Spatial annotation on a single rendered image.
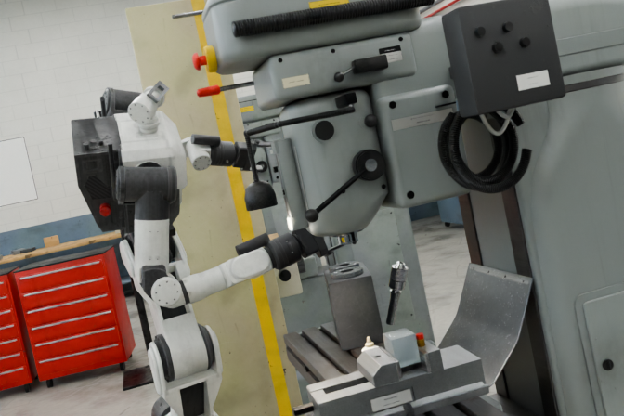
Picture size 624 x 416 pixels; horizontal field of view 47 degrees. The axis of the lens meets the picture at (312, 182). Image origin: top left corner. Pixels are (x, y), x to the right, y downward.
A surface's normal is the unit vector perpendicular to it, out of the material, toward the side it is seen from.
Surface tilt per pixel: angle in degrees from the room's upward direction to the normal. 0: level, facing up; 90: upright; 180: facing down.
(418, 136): 90
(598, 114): 92
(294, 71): 90
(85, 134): 35
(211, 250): 90
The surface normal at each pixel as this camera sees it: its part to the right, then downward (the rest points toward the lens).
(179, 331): 0.26, -0.52
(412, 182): 0.24, 0.00
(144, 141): 0.07, -0.83
